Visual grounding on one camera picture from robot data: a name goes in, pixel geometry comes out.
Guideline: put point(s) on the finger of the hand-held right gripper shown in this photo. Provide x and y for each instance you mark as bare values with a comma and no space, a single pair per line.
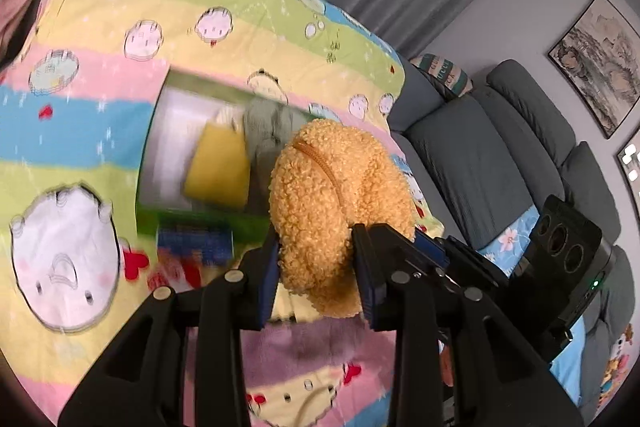
432,249

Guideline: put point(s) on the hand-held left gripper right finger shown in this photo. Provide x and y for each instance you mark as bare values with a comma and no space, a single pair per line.
367,287

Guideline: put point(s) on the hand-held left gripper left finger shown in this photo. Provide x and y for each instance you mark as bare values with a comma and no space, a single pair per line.
267,279

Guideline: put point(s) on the orange fuzzy plush pouch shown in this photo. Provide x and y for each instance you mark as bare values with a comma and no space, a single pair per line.
320,207

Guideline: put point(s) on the yellow cream fuzzy cloth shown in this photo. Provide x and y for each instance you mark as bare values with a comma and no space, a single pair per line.
220,172

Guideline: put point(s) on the grey-green plush toy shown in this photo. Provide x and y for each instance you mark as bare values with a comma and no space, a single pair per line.
265,132

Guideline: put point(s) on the green cardboard box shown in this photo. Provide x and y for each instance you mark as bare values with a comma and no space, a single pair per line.
170,142

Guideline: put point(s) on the blue floral sheet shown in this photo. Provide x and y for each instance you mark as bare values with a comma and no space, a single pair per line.
510,237

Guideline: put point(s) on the small blue packet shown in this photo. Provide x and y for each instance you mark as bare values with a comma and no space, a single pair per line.
195,244

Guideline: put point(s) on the cartoon printed cushion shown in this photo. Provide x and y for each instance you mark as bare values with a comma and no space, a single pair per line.
617,362

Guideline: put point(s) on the grey sofa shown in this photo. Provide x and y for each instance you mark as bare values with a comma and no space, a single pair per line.
475,147

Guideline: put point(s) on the patterned cushion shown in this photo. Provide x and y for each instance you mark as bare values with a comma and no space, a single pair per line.
445,74

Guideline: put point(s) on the framed landscape painting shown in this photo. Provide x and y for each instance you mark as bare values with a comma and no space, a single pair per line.
600,67

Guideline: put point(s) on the striped cartoon printed blanket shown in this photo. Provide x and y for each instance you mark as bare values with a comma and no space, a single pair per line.
100,72

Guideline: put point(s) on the small framed wall picture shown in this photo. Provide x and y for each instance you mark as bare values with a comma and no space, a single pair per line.
631,167

